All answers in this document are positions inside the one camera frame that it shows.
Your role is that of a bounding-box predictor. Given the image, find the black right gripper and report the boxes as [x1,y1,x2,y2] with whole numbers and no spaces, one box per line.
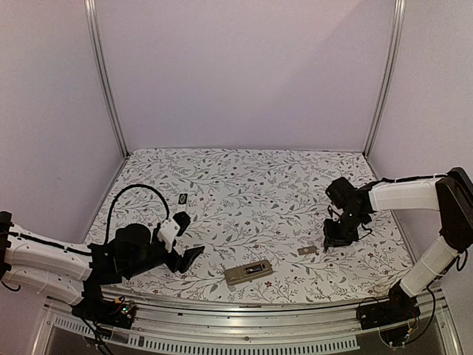
[324,209,367,247]

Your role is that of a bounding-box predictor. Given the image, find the small grey battery cover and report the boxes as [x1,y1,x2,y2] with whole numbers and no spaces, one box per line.
[297,246,318,255]

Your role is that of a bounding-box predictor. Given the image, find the small white remote control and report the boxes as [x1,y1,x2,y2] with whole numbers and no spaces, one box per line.
[224,260,273,285]

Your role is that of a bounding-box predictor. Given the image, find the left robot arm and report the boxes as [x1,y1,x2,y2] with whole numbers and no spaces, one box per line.
[1,212,205,321]

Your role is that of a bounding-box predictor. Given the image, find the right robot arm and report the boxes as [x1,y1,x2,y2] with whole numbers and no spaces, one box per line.
[323,167,472,322]

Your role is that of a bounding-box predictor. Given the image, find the floral patterned table mat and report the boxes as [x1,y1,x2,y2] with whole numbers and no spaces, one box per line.
[86,149,412,304]

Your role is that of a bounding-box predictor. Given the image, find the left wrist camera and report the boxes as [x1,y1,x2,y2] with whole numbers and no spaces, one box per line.
[157,211,191,253]

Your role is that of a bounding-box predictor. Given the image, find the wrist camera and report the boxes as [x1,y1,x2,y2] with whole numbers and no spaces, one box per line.
[157,211,191,253]
[325,177,355,209]

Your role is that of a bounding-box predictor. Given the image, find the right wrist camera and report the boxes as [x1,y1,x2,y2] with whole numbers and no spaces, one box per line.
[325,177,355,209]

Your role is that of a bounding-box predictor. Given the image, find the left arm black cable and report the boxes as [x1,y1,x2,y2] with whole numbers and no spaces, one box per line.
[105,183,173,245]

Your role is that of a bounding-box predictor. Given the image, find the aluminium front frame rail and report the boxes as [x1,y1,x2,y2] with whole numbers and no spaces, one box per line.
[32,287,465,354]

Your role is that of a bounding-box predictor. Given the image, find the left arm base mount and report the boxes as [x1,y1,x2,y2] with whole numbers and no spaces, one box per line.
[72,285,137,329]

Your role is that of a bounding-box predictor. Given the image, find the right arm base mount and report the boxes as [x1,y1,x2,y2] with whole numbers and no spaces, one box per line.
[356,283,421,348]

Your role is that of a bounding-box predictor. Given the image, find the right aluminium corner post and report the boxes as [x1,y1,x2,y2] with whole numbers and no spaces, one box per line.
[363,0,406,160]

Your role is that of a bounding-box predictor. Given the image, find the aluminium corner post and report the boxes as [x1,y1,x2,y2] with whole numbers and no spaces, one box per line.
[363,0,406,160]
[84,0,129,159]

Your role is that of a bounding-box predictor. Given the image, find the left aluminium corner post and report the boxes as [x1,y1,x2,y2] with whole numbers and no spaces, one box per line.
[84,0,129,159]

